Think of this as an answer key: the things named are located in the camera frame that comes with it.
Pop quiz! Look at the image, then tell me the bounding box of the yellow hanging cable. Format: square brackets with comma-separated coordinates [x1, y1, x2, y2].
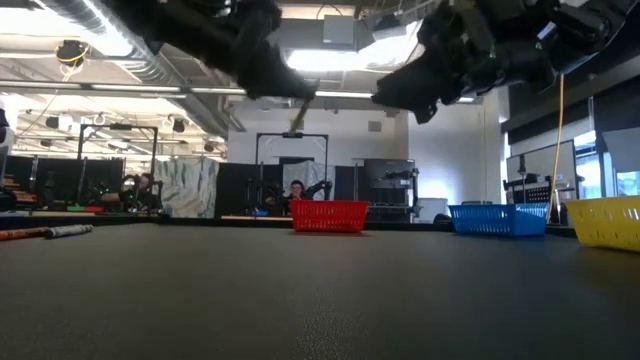
[546, 73, 565, 225]

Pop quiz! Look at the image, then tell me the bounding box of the black equipment cabinet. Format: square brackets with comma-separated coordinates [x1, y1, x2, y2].
[362, 158, 419, 224]

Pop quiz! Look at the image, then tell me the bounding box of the yellow plastic basket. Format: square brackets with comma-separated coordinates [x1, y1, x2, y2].
[564, 195, 640, 254]

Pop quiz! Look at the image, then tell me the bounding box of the blue plastic basket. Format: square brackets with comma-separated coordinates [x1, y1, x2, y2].
[448, 202, 550, 238]

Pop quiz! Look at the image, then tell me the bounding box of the red plastic basket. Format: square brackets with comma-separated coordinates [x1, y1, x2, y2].
[289, 199, 371, 234]

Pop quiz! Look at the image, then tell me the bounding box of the blue white patterned curtain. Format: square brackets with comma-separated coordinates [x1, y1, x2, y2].
[152, 156, 220, 219]

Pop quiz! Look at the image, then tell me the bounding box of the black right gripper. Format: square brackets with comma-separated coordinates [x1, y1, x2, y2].
[371, 0, 562, 126]

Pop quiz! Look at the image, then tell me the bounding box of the white crayon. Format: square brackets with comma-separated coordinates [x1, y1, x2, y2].
[44, 223, 95, 240]

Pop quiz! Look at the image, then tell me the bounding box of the yellow crayon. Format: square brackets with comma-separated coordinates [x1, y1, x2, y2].
[288, 97, 315, 136]

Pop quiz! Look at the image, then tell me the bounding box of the grey whiteboard panel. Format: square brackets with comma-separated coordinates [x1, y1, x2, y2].
[505, 139, 579, 202]

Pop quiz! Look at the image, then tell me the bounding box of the black gantry frame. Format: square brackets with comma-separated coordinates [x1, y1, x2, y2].
[77, 123, 159, 217]
[254, 131, 330, 201]

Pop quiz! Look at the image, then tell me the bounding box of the white bin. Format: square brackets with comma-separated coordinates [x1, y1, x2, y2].
[417, 197, 450, 224]

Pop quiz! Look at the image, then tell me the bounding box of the black table frame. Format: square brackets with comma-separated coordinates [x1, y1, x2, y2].
[0, 212, 576, 239]

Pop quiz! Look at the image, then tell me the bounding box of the black partition panel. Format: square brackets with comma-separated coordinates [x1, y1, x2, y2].
[214, 162, 284, 217]
[4, 156, 125, 211]

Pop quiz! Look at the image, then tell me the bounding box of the black table mat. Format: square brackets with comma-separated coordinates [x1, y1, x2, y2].
[0, 222, 640, 360]

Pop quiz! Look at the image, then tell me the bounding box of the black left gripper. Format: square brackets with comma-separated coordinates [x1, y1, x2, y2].
[198, 0, 319, 100]

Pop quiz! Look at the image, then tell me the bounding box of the long ceiling light strip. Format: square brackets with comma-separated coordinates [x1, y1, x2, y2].
[0, 79, 476, 105]

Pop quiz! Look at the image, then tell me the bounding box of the red crayon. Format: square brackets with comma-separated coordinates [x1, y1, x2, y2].
[0, 226, 50, 242]

